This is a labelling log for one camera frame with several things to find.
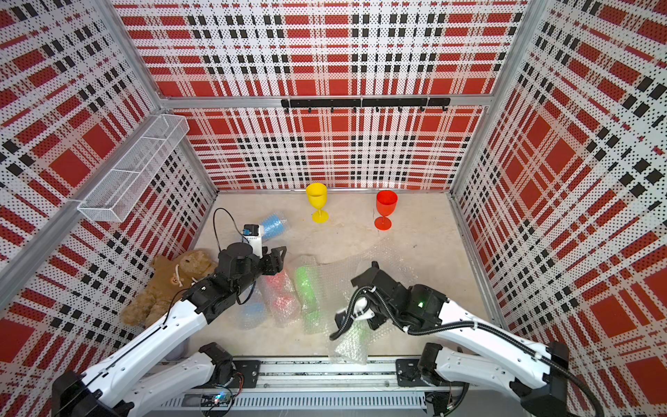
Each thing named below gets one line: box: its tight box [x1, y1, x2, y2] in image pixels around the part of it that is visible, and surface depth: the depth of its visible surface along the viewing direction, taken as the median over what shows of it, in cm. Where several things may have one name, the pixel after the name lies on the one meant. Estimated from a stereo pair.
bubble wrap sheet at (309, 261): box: [283, 253, 340, 272], surface depth 93 cm
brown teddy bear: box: [119, 249, 218, 328], surface depth 86 cm
